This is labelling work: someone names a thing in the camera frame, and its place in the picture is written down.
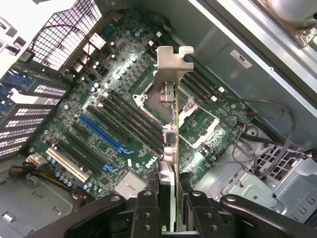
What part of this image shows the silver chipset heatsink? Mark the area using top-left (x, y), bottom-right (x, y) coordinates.
top-left (114, 171), bottom-right (147, 199)

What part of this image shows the yellow power wire bundle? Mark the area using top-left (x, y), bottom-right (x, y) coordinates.
top-left (8, 165), bottom-right (87, 199)

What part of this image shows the green motherboard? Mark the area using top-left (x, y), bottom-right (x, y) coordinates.
top-left (24, 9), bottom-right (251, 199)

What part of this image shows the CPU socket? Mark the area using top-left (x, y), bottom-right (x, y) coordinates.
top-left (132, 81), bottom-right (196, 124)

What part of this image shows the black expansion slot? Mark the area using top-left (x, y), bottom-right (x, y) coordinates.
top-left (58, 141), bottom-right (100, 174)
top-left (85, 105), bottom-right (132, 141)

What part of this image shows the coin cell battery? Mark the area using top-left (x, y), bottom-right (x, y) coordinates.
top-left (225, 115), bottom-right (238, 127)

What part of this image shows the white expansion slot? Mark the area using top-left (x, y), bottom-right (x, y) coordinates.
top-left (46, 147), bottom-right (90, 183)

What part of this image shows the metal disk bay cage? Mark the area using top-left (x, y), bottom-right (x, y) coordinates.
top-left (220, 143), bottom-right (317, 224)

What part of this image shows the blue expansion slot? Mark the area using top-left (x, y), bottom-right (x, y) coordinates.
top-left (78, 113), bottom-right (127, 153)

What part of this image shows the grey power supply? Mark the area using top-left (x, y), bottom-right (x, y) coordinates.
top-left (0, 153), bottom-right (82, 238)

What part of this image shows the black open PC case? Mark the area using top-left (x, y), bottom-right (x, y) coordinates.
top-left (0, 0), bottom-right (317, 238)

